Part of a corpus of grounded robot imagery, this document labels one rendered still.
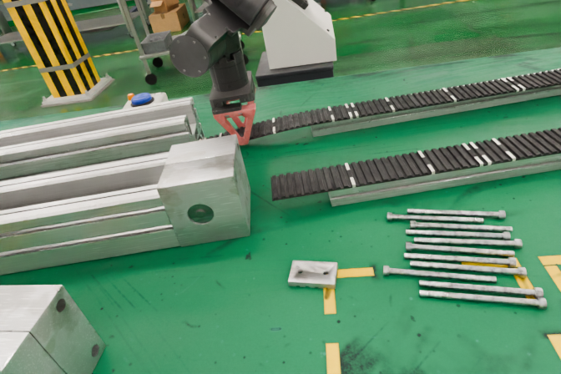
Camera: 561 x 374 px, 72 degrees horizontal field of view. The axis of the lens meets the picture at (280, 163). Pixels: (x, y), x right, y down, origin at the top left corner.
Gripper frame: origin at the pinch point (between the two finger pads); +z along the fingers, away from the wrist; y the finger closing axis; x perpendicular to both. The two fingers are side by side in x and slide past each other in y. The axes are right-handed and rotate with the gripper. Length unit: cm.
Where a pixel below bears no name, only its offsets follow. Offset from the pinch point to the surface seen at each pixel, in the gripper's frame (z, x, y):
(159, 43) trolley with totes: 47, -91, -278
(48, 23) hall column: 14, -171, -271
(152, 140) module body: -3.8, -14.0, 4.6
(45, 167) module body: -2.4, -32.6, 4.7
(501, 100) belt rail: 1.5, 44.2, 1.3
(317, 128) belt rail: 1.2, 12.9, 0.8
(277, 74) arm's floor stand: 2.9, 7.2, -33.5
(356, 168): -1.1, 16.0, 17.5
